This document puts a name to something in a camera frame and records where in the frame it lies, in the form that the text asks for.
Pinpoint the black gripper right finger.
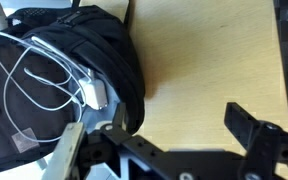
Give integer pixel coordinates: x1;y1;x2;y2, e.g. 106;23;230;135
224;102;260;149

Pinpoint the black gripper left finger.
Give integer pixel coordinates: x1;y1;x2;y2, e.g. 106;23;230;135
113;103;127;131

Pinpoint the white charger with cable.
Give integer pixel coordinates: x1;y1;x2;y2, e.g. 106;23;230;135
0;32;108;143

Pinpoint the black backpack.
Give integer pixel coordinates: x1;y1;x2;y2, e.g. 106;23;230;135
0;5;145;172

